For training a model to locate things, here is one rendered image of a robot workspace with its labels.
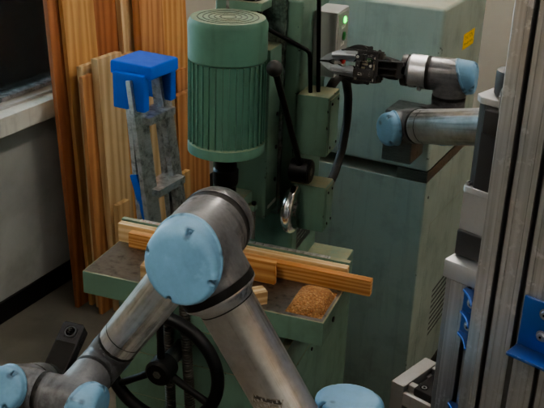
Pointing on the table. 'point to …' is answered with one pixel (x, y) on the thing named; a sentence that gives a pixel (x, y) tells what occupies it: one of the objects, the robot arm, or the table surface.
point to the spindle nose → (226, 175)
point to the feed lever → (297, 165)
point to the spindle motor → (227, 84)
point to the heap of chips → (312, 301)
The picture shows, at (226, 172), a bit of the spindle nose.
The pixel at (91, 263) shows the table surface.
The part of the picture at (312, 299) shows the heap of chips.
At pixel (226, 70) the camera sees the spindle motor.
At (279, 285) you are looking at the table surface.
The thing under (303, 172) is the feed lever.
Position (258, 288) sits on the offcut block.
